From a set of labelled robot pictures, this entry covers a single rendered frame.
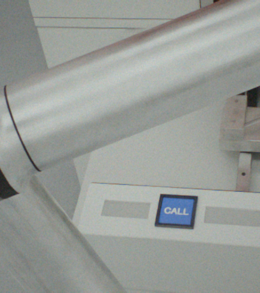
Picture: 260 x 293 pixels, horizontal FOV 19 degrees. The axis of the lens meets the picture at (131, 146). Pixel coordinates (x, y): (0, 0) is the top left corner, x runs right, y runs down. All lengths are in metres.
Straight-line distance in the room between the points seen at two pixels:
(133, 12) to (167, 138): 0.33
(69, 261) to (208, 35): 0.33
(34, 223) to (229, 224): 0.38
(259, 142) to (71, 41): 0.57
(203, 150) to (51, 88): 0.80
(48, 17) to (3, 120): 1.08
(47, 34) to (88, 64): 1.10
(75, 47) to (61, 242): 0.94
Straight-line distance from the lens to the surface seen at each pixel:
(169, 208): 1.10
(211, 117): 1.42
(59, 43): 1.71
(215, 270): 1.13
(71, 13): 1.64
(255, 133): 1.31
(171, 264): 1.13
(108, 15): 1.62
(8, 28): 3.08
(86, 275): 0.83
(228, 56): 0.59
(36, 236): 0.79
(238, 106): 1.31
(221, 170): 1.33
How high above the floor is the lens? 1.84
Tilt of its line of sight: 47 degrees down
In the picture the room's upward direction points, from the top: 11 degrees counter-clockwise
